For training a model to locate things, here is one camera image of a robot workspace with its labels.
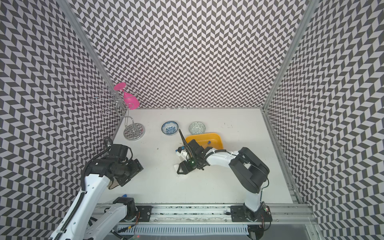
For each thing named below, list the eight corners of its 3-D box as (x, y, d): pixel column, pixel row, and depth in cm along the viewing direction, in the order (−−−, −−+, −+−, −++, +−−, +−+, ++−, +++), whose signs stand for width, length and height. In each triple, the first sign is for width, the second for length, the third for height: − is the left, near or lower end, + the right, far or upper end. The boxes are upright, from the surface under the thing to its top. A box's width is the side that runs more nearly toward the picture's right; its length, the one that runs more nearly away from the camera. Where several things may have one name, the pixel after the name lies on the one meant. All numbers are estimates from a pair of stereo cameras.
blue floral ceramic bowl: (161, 135, 103) (160, 132, 100) (163, 124, 110) (162, 120, 107) (177, 135, 103) (177, 132, 100) (179, 124, 110) (178, 120, 107)
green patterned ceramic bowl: (188, 134, 104) (188, 131, 101) (189, 124, 109) (189, 121, 107) (205, 134, 104) (205, 131, 101) (205, 124, 110) (205, 121, 107)
